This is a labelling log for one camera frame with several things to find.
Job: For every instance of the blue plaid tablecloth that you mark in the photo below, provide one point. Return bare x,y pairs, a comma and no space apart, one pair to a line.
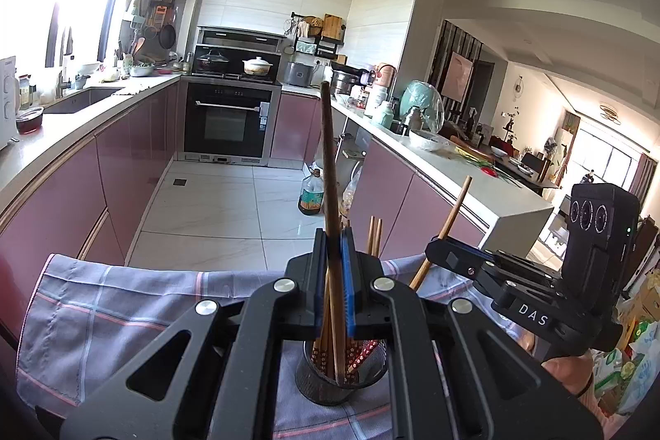
86,320

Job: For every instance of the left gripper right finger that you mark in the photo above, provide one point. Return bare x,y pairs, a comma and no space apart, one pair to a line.
453,373

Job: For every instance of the wooden chopstick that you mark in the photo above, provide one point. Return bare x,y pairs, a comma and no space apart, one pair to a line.
377,238
332,229
426,265
322,348
370,237

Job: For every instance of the black built-in oven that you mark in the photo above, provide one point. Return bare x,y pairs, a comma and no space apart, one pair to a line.
228,121

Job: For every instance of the person right hand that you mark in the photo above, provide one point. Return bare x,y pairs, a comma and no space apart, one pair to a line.
574,372

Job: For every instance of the white ceramic pot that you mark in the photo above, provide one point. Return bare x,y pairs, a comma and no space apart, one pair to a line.
257,67

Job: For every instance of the white microwave oven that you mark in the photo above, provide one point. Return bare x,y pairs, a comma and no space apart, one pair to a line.
8,103

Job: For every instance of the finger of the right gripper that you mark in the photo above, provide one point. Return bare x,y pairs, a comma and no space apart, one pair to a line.
458,257

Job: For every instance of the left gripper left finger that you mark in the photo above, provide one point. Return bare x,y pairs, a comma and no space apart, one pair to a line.
213,373

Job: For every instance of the black mesh utensil cup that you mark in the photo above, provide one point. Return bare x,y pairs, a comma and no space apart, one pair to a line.
325,390

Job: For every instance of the pink kettle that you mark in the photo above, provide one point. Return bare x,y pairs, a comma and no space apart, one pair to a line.
384,75

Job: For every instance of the black lidded wok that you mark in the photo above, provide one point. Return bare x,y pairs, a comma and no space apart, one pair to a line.
211,62

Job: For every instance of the black wall shelf rack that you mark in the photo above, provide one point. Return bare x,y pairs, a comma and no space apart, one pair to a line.
318,37

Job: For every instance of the red food container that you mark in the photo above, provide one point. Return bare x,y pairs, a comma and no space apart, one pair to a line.
30,120

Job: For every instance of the oil bottle on floor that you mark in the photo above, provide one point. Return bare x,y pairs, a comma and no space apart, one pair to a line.
311,194

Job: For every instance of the range hood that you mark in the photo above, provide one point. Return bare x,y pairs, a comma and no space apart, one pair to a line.
239,38

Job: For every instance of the hanging black frying pan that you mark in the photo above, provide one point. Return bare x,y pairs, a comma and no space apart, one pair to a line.
167,37

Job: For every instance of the grey rice cooker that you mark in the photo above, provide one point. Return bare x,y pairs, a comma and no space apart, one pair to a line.
298,74

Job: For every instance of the black camera box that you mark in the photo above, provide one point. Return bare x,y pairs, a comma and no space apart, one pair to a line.
601,220

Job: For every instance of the green mesh food cover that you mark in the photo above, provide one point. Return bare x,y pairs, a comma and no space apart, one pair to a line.
428,100

